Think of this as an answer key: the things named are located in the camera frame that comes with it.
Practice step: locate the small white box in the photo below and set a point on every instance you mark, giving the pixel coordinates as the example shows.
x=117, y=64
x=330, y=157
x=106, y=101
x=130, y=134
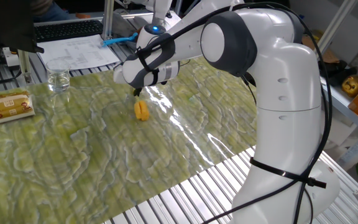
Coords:
x=11, y=57

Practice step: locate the black computer monitor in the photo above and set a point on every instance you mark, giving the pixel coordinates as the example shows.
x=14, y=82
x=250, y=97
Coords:
x=5, y=25

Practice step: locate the black cloth item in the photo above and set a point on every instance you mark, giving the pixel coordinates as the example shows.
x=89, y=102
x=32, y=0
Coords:
x=337, y=71

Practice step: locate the tall aluminium post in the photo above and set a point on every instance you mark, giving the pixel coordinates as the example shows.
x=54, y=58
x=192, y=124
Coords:
x=108, y=18

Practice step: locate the yellow white snack box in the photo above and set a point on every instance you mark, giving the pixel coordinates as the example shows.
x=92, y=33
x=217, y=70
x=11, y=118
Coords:
x=9, y=107

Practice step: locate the person in blue jeans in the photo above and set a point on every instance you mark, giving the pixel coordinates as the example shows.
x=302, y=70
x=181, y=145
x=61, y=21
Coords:
x=53, y=12

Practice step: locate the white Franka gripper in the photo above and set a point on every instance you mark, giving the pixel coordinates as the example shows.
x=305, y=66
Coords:
x=119, y=74

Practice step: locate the clear glass beaker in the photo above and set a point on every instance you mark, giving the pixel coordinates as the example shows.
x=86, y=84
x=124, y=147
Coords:
x=58, y=77

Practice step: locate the small orange object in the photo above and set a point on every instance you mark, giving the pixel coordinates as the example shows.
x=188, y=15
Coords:
x=83, y=15

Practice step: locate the golden yellow toy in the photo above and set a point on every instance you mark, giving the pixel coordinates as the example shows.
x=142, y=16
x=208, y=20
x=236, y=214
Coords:
x=353, y=85

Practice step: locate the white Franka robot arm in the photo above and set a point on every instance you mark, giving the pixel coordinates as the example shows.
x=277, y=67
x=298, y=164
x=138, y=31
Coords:
x=287, y=109

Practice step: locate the short aluminium post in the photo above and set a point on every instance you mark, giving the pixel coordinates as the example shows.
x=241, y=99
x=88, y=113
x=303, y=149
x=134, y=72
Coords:
x=25, y=67

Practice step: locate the slanted aluminium strut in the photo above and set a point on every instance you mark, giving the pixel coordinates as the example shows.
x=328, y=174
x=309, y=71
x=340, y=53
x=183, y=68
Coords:
x=337, y=28

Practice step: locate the black computer keyboard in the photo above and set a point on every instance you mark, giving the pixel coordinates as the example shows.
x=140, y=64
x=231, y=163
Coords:
x=68, y=30

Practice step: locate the green marble pattern mat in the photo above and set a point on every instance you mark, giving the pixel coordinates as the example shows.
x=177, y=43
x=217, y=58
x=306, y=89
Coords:
x=104, y=140

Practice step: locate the white metal shelf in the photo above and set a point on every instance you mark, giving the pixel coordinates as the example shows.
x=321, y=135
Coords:
x=353, y=121

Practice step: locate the printed white paper sheet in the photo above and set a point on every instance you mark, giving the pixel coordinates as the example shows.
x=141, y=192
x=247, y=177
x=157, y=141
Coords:
x=79, y=53

